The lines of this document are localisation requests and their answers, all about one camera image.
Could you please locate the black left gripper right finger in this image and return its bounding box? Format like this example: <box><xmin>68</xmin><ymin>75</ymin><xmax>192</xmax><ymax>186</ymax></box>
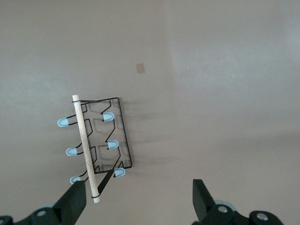
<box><xmin>191</xmin><ymin>179</ymin><xmax>238</xmax><ymax>225</ymax></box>

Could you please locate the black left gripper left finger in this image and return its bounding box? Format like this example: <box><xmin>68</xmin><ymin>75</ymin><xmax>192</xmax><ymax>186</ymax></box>
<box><xmin>21</xmin><ymin>180</ymin><xmax>89</xmax><ymax>225</ymax></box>

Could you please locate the black wire cup holder rack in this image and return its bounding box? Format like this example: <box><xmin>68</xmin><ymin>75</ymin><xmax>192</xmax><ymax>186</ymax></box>
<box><xmin>57</xmin><ymin>94</ymin><xmax>133</xmax><ymax>203</ymax></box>

